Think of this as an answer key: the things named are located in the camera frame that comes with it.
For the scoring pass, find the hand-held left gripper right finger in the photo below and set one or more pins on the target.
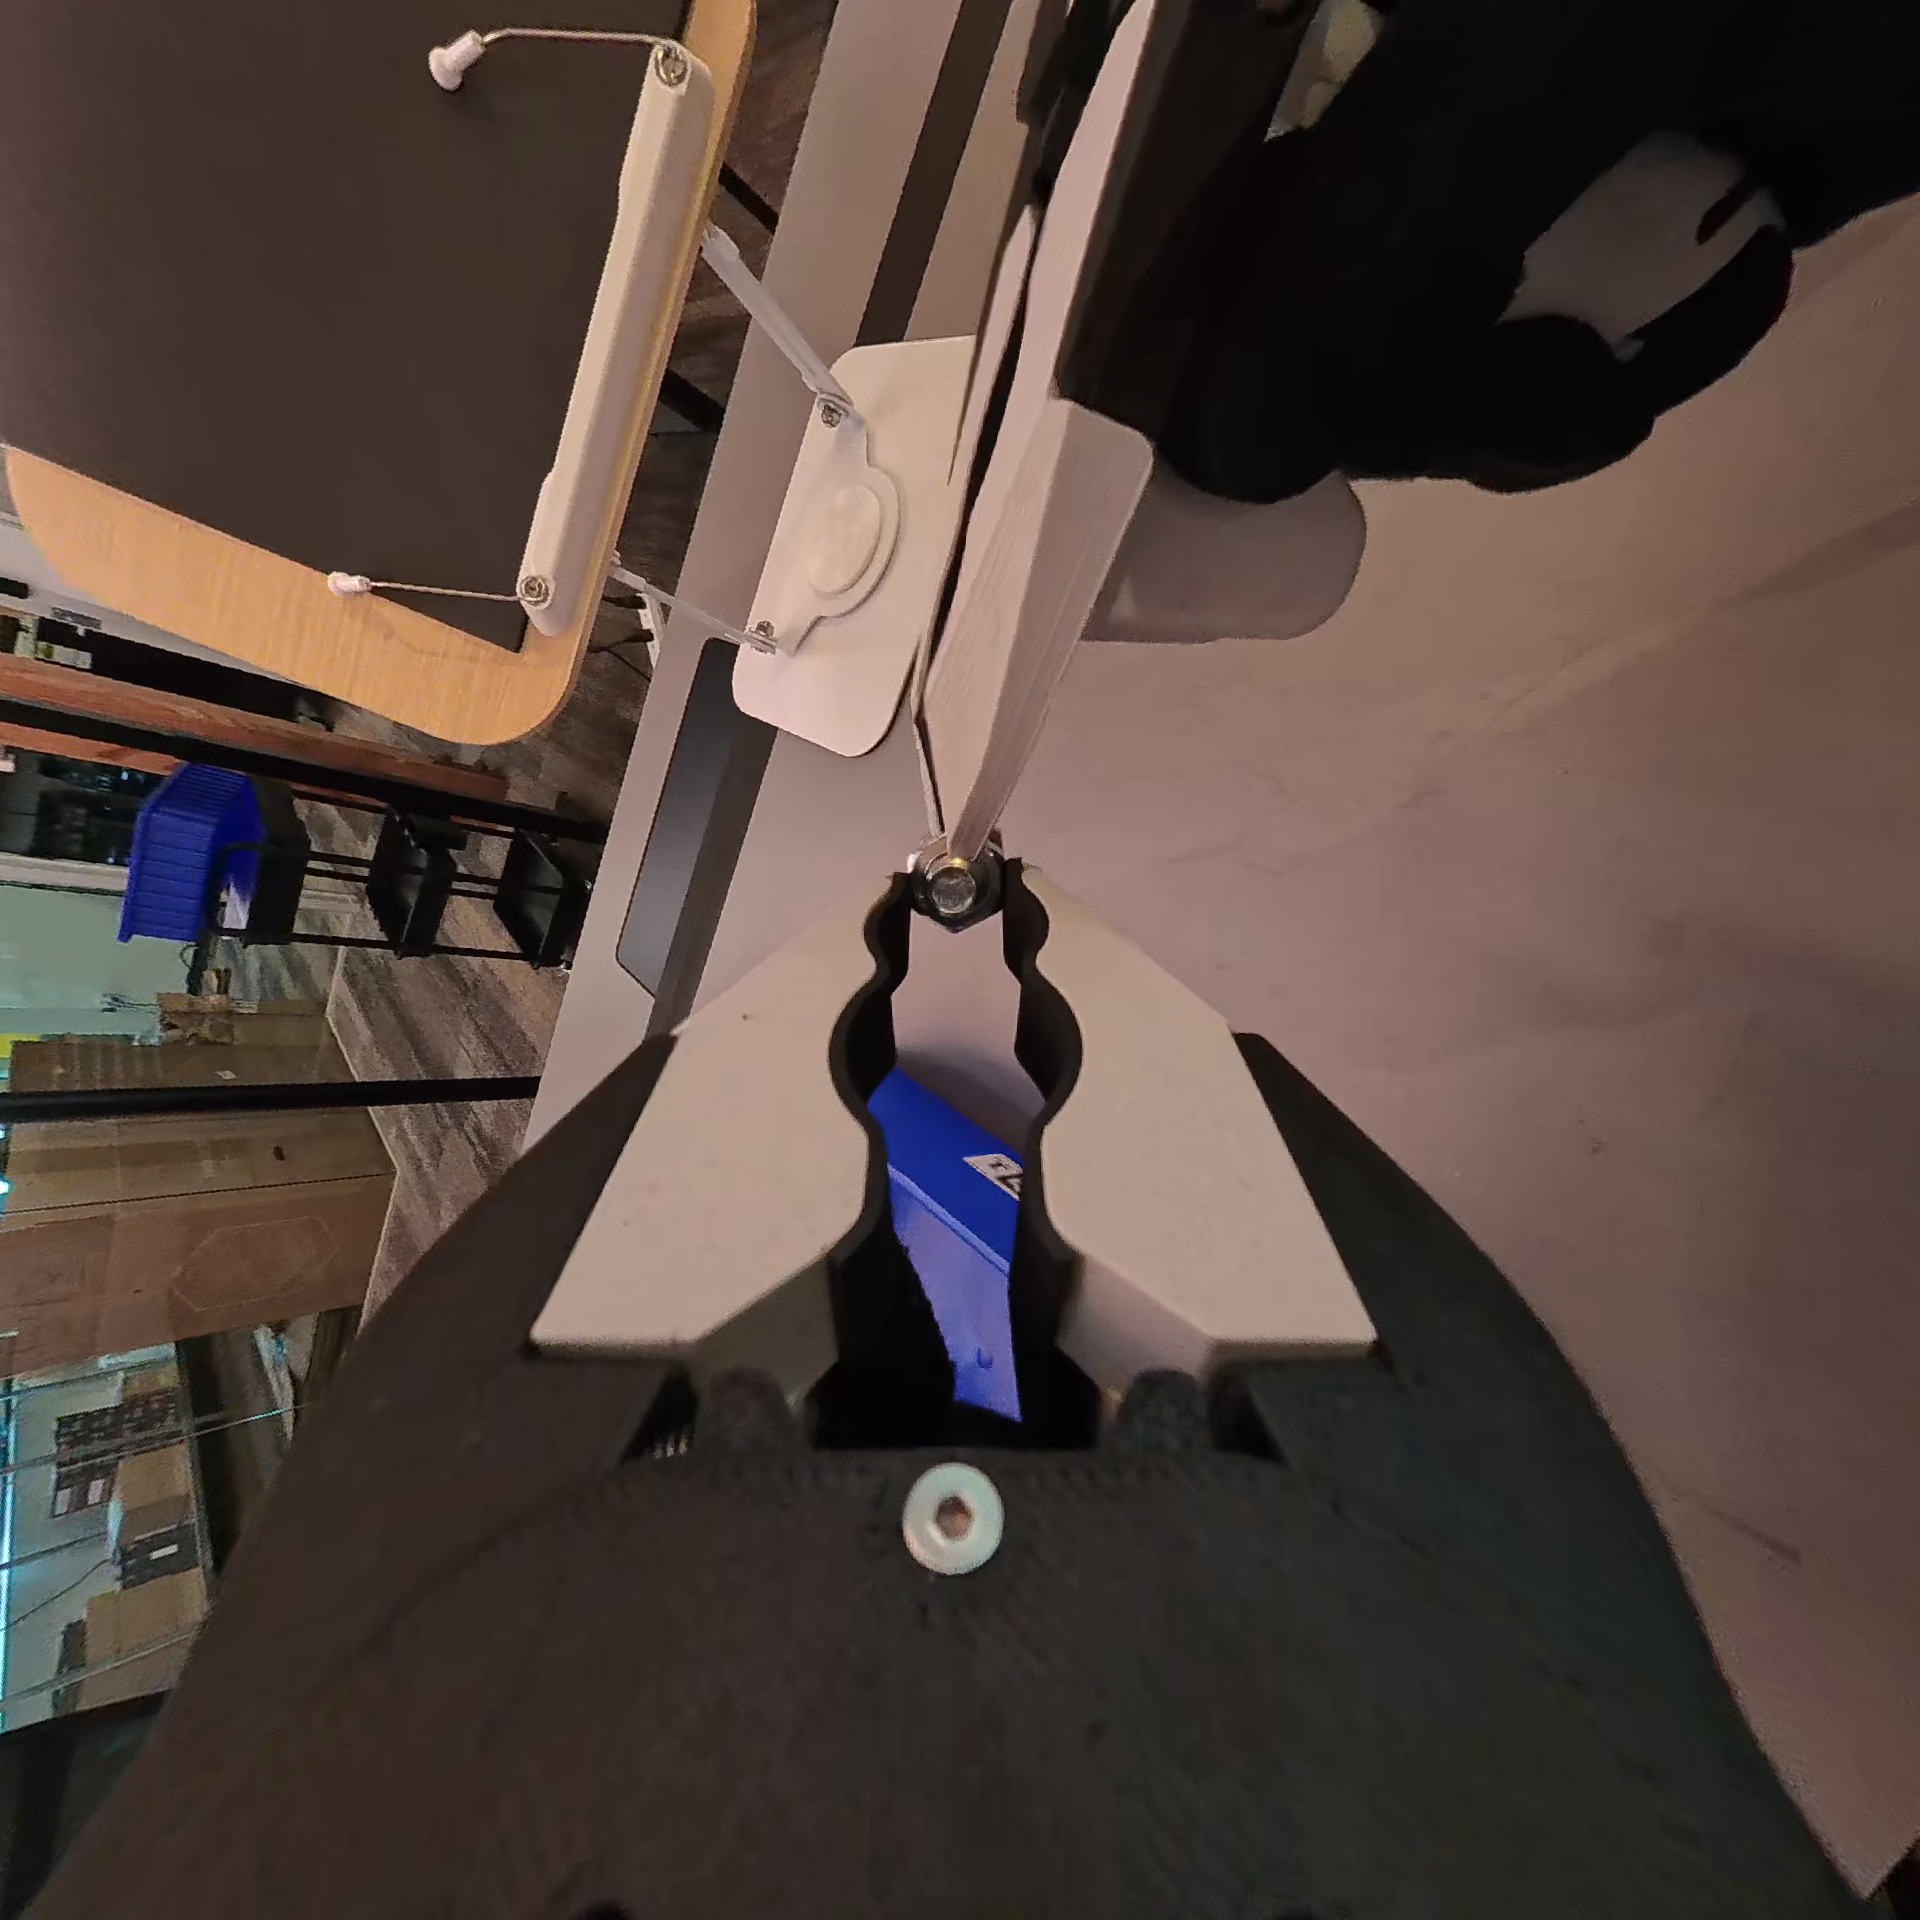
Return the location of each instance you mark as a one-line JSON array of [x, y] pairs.
[[1200, 1184]]

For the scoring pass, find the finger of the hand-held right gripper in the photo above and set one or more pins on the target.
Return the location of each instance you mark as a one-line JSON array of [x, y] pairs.
[[1035, 569], [996, 323]]

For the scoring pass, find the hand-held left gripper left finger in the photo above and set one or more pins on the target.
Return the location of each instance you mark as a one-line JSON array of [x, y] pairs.
[[720, 1184]]

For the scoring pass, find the blue storage bin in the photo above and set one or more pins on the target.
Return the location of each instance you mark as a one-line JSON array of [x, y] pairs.
[[960, 1276], [188, 856]]

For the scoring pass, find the silver hex nut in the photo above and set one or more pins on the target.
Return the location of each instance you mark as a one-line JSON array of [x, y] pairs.
[[918, 868]]

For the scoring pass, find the person's right hand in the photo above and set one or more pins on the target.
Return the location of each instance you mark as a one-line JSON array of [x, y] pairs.
[[1424, 269]]

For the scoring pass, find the dark table slot cover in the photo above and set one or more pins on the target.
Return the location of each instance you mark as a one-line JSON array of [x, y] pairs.
[[960, 180]]

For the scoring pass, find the black floor pole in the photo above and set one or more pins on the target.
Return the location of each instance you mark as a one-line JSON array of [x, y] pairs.
[[270, 1096]]

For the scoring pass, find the large cardboard box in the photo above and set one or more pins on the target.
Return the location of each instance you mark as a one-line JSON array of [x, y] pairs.
[[182, 1231]]

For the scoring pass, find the storage shelf with boxes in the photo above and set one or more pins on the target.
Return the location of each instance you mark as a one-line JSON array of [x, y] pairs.
[[105, 1500]]

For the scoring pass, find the tilted wooden board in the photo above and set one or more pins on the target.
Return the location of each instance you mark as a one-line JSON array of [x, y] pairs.
[[300, 299]]

